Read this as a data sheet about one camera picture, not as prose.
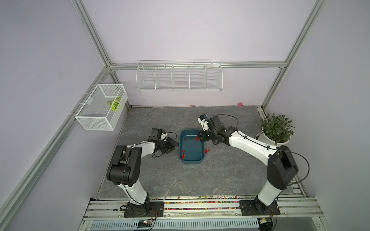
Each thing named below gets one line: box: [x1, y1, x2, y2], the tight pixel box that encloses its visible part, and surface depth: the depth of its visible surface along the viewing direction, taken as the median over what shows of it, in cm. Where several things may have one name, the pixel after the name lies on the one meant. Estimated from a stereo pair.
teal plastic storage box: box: [179, 128, 205, 165], surface depth 97 cm
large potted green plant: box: [255, 112, 296, 147], surface depth 86 cm
